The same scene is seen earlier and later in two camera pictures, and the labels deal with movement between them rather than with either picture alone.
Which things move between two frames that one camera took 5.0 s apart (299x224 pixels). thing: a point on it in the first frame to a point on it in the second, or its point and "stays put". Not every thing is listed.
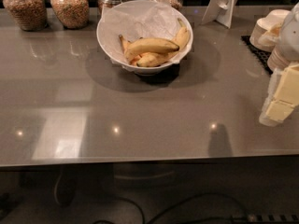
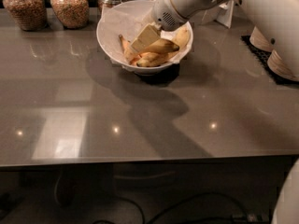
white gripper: x=291 y=39 to x=163 y=12
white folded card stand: x=222 y=4 stays put
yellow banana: x=149 y=45 stays put
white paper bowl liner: x=140 y=19 stays put
